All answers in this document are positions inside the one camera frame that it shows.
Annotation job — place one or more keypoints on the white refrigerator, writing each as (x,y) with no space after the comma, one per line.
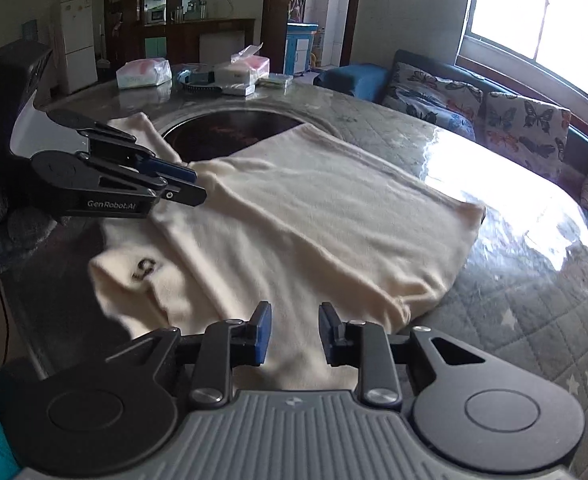
(76,45)

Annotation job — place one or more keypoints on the dark wooden door frame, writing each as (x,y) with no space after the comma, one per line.
(274,10)

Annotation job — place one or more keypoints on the flat green box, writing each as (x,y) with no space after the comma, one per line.
(274,80)

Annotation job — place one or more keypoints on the window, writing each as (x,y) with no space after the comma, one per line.
(524,10)

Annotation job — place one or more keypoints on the small blue cabinet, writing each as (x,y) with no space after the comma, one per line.
(299,50)

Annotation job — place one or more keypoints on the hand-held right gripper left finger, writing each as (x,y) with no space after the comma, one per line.
(263,335)

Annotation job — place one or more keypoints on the blue smartwatch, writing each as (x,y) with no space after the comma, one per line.
(198,82)

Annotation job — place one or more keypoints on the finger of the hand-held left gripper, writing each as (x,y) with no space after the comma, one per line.
(183,194)
(168,171)

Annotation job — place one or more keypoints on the butterfly print pillow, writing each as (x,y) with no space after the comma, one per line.
(424,115)
(524,130)
(439,85)

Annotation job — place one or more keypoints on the round black induction cooker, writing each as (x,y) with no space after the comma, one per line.
(223,135)

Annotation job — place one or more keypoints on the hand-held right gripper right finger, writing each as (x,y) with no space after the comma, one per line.
(328,335)

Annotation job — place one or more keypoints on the blue sofa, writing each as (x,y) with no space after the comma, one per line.
(354,77)

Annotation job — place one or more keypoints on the soft tissue pack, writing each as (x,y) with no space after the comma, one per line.
(143,72)

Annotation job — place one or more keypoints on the dark wooden cabinet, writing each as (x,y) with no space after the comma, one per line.
(173,40)

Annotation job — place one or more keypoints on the cream knit garment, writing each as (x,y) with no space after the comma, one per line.
(299,220)

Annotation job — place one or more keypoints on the pink tissue box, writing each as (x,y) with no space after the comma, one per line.
(246,67)

